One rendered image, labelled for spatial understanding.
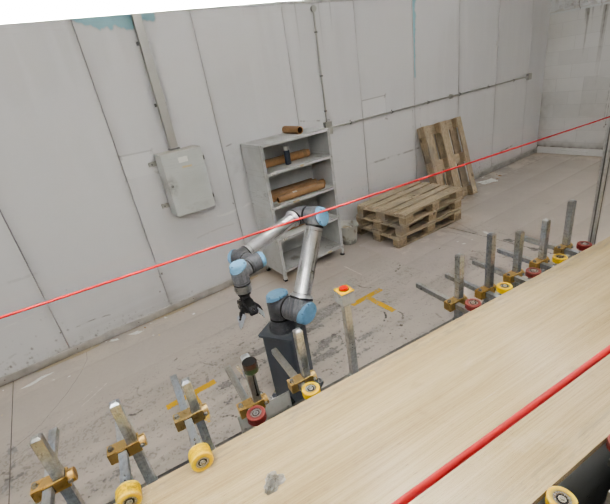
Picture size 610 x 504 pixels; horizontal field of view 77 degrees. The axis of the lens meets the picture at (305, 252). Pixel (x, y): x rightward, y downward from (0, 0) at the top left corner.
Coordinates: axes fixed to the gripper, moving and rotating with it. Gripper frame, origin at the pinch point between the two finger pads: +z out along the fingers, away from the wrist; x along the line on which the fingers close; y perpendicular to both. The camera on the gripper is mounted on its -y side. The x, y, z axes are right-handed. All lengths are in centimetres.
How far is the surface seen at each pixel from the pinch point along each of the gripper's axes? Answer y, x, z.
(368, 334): 42, -115, 94
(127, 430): -39, 72, -10
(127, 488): -58, 77, -4
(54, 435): -11, 97, -2
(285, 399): -41.6, 8.8, 17.7
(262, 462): -74, 36, 4
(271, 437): -67, 28, 4
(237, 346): 114, -21, 94
